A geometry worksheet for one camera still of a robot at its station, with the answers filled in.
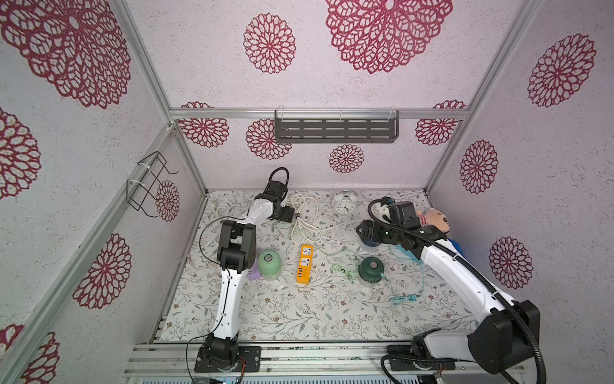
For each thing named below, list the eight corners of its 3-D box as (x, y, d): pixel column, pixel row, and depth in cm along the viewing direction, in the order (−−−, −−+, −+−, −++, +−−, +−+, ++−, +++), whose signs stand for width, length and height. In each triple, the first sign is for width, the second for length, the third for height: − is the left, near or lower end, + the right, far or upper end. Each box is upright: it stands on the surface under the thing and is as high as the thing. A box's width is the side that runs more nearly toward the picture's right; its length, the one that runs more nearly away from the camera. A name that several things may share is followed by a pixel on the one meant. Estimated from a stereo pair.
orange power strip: (296, 283, 92) (295, 279, 89) (300, 248, 102) (300, 244, 99) (311, 284, 92) (311, 281, 89) (313, 249, 101) (314, 245, 99)
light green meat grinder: (262, 280, 93) (257, 267, 84) (264, 264, 97) (259, 250, 88) (280, 280, 93) (277, 267, 84) (281, 264, 97) (279, 250, 88)
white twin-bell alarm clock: (334, 217, 113) (336, 199, 103) (333, 208, 116) (335, 190, 107) (354, 217, 113) (358, 199, 103) (352, 208, 116) (356, 189, 107)
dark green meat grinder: (359, 288, 91) (364, 276, 82) (356, 269, 95) (361, 256, 87) (378, 288, 91) (386, 276, 82) (375, 269, 95) (381, 256, 87)
